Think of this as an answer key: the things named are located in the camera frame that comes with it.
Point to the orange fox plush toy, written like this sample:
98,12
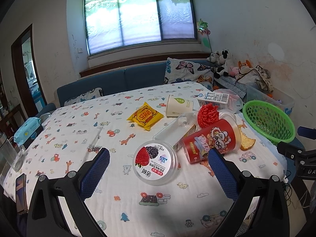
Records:
244,67

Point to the window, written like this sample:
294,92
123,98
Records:
111,24

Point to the butterfly print pillow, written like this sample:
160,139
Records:
178,70

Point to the blue white milk carton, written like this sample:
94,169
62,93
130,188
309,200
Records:
216,99

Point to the bread slice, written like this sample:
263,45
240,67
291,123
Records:
246,142

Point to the pink pig plush toy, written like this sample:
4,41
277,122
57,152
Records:
233,71

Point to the doorway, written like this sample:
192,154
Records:
26,74

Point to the colourful pinwheel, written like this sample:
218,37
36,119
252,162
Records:
202,28

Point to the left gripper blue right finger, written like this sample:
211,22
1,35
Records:
271,216

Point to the yellow durian cake packet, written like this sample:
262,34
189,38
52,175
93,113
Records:
145,116

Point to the clear plastic bottle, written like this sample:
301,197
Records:
181,127

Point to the blue sofa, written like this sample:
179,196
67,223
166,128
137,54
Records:
112,82

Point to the white paper cup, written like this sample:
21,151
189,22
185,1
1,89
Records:
177,106

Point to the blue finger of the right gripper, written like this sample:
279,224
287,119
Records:
309,133
295,153

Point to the grey plush toy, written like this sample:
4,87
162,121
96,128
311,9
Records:
213,57

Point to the small butterfly pillow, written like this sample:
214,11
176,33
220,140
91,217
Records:
92,94

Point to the red chips cup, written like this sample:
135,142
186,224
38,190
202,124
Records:
223,135

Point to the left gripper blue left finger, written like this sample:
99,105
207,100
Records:
45,216

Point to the crumpled beige cloth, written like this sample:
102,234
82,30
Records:
256,77

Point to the smartphone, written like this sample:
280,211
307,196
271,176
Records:
21,201

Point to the clear pink plastic bag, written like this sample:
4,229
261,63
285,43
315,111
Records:
235,103

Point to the red foam fruit net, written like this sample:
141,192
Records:
207,115

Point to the blue wet wipes pack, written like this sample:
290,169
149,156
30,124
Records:
26,130

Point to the strawberry yogurt tub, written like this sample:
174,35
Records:
155,163

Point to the clear plastic storage box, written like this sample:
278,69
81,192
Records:
276,98

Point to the clear dome lid cup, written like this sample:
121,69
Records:
227,114

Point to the cow plush toy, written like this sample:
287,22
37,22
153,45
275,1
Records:
223,63

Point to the cartoon print tablecloth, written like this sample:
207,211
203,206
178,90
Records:
146,190

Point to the clear glass cup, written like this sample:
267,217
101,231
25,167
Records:
12,154

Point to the green plastic basket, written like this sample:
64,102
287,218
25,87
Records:
269,121

